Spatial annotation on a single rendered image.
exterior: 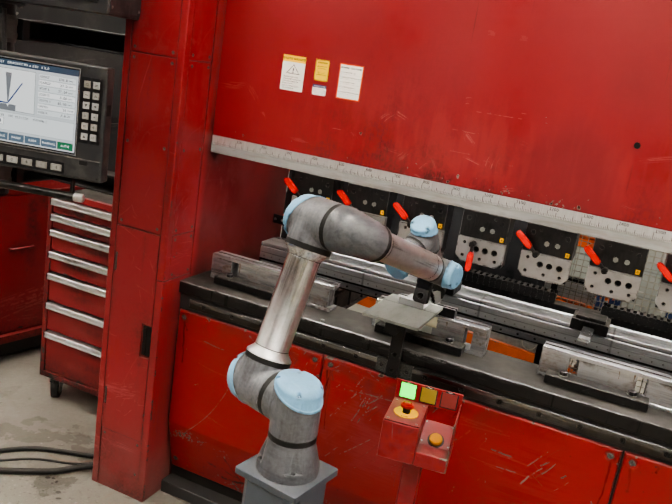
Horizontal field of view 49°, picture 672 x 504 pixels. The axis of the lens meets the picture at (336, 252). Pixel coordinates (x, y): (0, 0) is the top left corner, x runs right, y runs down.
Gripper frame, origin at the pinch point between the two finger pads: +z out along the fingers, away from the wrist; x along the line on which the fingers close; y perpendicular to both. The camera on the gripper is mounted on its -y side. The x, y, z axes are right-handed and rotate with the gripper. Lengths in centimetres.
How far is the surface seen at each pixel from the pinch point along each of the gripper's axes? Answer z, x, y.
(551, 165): -32, -27, 36
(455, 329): 12.3, -5.8, 0.1
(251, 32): -59, 78, 50
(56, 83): -74, 114, -4
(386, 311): -5.1, 11.2, -10.8
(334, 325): 8.0, 31.7, -12.9
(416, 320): -4.6, 1.1, -10.9
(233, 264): 7, 80, 0
